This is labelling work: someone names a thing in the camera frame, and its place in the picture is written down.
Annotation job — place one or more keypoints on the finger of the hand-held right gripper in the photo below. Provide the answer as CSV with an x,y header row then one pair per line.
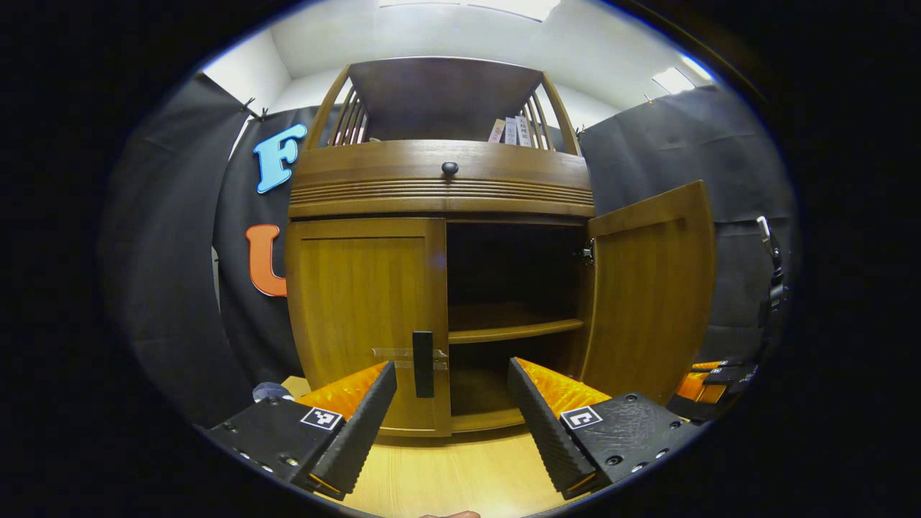
x,y
734,374
698,392

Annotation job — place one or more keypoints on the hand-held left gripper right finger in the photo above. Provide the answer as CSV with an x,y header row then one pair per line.
x,y
547,432

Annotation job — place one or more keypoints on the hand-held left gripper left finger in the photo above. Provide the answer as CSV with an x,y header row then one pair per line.
x,y
363,432

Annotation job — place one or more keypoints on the wooden shoe cabinet door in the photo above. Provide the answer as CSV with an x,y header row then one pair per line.
x,y
647,288
345,302

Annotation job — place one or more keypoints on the wooden double-door shoe cabinet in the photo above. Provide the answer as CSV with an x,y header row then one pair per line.
x,y
439,101

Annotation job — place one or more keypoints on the wooden inner cabinet shelf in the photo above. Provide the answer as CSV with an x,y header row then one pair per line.
x,y
504,327

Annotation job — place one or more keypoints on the metal door hinge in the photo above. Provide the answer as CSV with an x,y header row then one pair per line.
x,y
585,252

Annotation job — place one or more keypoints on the wooden cabinet drawer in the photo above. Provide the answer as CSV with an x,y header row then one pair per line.
x,y
360,173

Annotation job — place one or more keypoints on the blue grey rounded object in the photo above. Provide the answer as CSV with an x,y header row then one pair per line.
x,y
272,392

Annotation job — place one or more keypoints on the black backdrop cloth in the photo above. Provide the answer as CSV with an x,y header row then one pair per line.
x,y
173,288

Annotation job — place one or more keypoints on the small ceiling light panel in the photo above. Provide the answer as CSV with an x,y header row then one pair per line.
x,y
676,78

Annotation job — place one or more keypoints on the black round drawer knob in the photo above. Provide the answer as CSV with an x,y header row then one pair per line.
x,y
450,169

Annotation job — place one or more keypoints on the pale upright book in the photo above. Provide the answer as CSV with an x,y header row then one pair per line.
x,y
511,132
496,132
524,132

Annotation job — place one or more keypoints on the large ceiling light panel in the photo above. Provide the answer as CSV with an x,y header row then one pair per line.
x,y
504,7

